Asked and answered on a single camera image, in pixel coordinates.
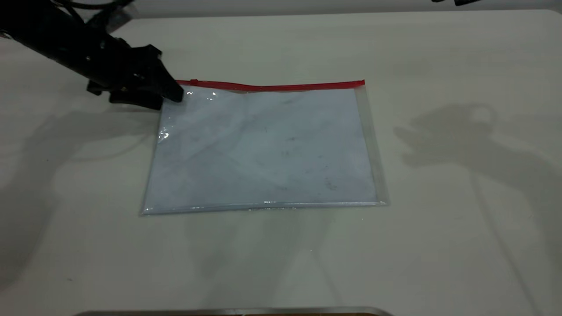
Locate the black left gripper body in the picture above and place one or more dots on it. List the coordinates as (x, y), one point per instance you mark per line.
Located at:
(125, 68)

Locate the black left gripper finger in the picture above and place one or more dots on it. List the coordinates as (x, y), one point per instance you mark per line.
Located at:
(136, 98)
(169, 87)

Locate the clear zip bag red zipper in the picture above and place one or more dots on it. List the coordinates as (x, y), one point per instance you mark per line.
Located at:
(263, 149)

